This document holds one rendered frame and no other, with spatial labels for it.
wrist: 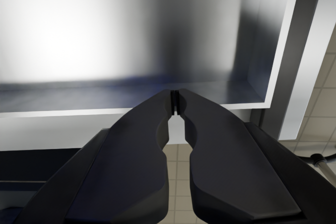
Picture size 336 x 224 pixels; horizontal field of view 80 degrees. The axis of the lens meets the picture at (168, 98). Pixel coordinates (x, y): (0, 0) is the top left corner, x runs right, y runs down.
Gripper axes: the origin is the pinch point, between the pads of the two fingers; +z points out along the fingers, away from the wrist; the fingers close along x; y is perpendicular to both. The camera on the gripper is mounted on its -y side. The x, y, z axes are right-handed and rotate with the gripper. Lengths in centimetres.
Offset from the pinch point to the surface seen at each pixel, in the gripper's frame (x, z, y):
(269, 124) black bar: 7.1, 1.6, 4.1
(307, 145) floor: 88, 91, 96
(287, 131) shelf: 10.0, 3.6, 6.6
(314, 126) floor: 88, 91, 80
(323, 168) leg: 86, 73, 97
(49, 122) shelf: -11.2, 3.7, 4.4
